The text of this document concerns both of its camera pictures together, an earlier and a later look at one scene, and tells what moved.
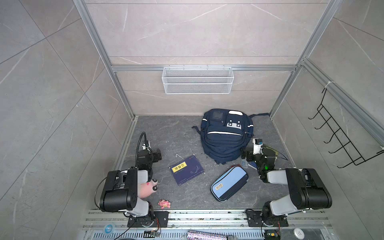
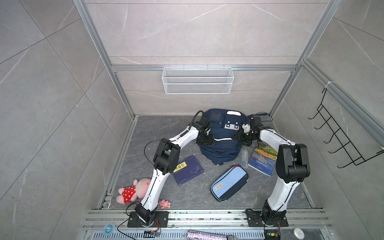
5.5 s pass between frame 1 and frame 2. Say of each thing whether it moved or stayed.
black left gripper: moved
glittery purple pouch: stayed
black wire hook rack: stayed
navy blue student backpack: stayed
